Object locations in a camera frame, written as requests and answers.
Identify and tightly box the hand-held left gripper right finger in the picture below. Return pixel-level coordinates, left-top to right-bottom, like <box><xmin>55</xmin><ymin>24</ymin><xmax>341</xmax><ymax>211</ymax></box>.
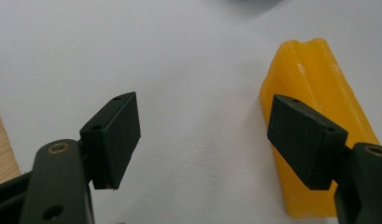
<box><xmin>266</xmin><ymin>94</ymin><xmax>382</xmax><ymax>224</ymax></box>

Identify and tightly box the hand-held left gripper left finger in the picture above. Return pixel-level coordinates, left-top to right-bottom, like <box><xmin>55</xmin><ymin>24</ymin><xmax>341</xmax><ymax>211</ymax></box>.
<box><xmin>20</xmin><ymin>91</ymin><xmax>142</xmax><ymax>224</ymax></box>

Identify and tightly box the white table mat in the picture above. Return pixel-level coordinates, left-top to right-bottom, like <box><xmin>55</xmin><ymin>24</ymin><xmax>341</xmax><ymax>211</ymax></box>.
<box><xmin>0</xmin><ymin>0</ymin><xmax>382</xmax><ymax>224</ymax></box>

